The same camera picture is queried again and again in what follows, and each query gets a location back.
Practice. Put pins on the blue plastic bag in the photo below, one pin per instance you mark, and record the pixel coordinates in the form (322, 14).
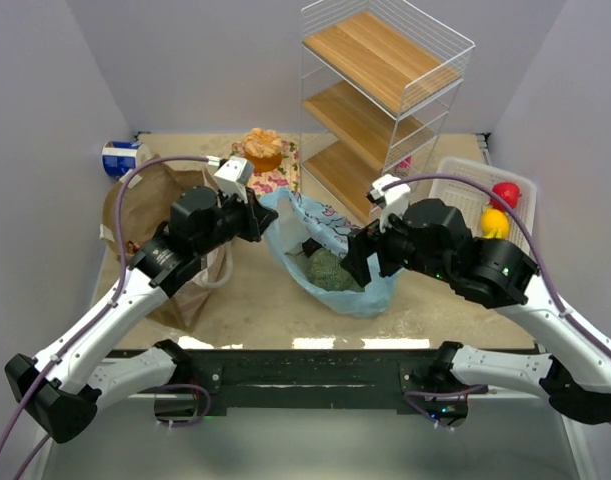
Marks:
(301, 218)

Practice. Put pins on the red apple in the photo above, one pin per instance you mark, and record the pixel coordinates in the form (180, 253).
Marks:
(509, 192)

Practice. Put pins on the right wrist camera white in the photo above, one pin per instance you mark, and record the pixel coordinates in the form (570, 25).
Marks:
(393, 201)

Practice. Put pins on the white wire wooden shelf rack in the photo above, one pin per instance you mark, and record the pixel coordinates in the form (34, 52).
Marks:
(378, 80)

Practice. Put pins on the peeled orange on cup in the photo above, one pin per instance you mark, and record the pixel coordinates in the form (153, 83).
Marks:
(263, 148)

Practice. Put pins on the floral pattern tray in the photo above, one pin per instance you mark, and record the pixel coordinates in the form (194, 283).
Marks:
(272, 173)

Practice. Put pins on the dark avocado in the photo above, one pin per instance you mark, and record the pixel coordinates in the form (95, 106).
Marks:
(310, 246)

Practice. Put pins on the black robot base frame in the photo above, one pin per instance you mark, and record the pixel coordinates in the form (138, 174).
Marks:
(406, 381)

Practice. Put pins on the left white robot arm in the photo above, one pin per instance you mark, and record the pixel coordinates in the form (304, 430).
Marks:
(62, 387)

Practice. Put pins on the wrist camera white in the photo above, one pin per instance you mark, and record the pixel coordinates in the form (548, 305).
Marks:
(232, 177)
(393, 201)

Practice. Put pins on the white plastic fruit basket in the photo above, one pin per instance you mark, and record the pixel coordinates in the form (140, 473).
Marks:
(472, 202)

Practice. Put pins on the brown paper grocery bag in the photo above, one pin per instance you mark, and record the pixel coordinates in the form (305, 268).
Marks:
(145, 205)

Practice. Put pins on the yellow lemon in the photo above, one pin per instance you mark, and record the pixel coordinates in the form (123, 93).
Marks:
(494, 224)

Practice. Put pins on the green melon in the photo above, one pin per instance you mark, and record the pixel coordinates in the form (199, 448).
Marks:
(323, 270)

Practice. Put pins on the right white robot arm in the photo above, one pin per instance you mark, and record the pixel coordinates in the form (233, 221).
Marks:
(431, 238)

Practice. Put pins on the blue white paper roll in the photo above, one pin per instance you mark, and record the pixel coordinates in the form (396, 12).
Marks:
(118, 157)

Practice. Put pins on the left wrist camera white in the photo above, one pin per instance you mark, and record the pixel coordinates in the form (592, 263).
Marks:
(232, 177)

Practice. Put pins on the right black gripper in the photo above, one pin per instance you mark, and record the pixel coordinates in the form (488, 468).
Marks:
(373, 251)

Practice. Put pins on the red snack packet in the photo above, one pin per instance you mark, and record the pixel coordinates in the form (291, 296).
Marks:
(132, 248)

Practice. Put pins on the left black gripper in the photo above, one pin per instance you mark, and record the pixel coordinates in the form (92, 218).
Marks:
(255, 218)

